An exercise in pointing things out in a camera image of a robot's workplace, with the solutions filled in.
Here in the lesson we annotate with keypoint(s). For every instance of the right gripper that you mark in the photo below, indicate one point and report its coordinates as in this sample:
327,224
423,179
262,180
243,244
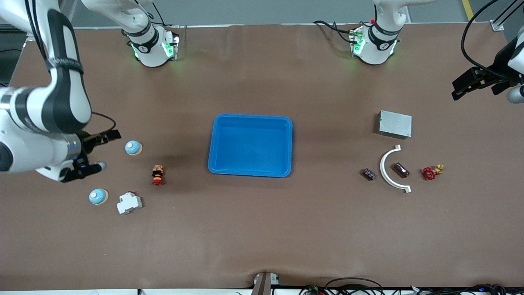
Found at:
86,142

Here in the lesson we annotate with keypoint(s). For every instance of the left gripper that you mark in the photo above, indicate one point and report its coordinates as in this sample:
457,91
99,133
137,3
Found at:
498,62

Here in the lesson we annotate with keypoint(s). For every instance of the light blue desk bell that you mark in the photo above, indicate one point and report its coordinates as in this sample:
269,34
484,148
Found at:
98,197
134,148

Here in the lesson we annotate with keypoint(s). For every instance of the long dark cylindrical capacitor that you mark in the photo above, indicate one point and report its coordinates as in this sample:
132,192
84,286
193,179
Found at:
401,170

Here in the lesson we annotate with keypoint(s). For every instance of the short dark printed capacitor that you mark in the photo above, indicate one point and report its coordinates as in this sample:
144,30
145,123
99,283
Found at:
369,174

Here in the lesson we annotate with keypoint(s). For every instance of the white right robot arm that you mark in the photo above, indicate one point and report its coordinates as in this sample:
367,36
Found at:
24,143

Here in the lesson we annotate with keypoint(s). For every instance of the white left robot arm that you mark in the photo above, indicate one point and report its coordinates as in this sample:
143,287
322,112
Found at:
374,45

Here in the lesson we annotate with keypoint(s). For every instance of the orange striped emergency stop button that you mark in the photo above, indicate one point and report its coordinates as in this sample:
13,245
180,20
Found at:
157,174

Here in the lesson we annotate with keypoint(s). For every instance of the white circuit breaker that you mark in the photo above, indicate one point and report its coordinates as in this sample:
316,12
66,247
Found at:
129,203

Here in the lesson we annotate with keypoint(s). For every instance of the grey metal box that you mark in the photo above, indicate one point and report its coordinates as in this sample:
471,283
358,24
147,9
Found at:
395,124

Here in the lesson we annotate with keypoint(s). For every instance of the blue plastic tray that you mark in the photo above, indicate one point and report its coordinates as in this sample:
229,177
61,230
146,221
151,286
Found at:
251,141

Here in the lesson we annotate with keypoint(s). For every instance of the grey table edge clamp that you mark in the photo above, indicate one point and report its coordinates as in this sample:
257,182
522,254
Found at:
264,284

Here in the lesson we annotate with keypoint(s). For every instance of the white curved plastic bracket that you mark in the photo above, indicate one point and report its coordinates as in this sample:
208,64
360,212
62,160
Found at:
382,170

